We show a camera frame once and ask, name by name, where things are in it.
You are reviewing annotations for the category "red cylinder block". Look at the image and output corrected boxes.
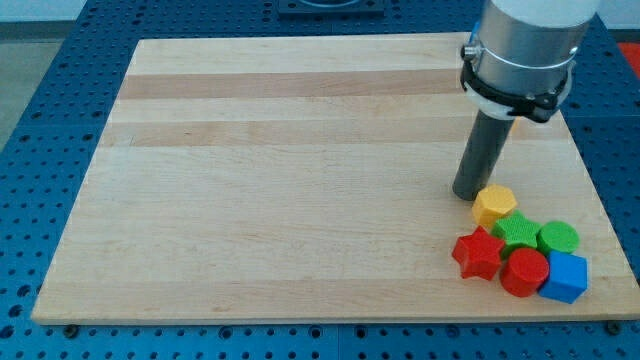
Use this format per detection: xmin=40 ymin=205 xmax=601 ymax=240
xmin=500 ymin=248 xmax=550 ymax=298

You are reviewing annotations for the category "green star block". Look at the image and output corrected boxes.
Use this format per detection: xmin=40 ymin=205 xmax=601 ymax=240
xmin=490 ymin=210 xmax=542 ymax=260

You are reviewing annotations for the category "red star block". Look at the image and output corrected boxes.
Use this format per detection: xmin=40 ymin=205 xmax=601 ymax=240
xmin=451 ymin=226 xmax=506 ymax=281

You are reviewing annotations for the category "yellow hexagon block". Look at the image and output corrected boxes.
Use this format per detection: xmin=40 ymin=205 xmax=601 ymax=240
xmin=471 ymin=184 xmax=518 ymax=228

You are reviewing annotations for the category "blue cube block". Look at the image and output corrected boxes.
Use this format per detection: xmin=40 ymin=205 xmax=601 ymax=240
xmin=538 ymin=251 xmax=589 ymax=304

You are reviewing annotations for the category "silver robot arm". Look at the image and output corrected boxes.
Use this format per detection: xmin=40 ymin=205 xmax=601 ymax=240
xmin=460 ymin=0 xmax=600 ymax=123

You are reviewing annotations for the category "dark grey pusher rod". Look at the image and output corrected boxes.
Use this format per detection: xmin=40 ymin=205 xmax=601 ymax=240
xmin=452 ymin=111 xmax=514 ymax=201

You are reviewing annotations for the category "wooden board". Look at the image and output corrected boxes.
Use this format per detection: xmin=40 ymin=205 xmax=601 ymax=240
xmin=32 ymin=32 xmax=639 ymax=325

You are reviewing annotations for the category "green cylinder block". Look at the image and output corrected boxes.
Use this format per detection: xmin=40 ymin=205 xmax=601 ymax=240
xmin=536 ymin=221 xmax=580 ymax=255

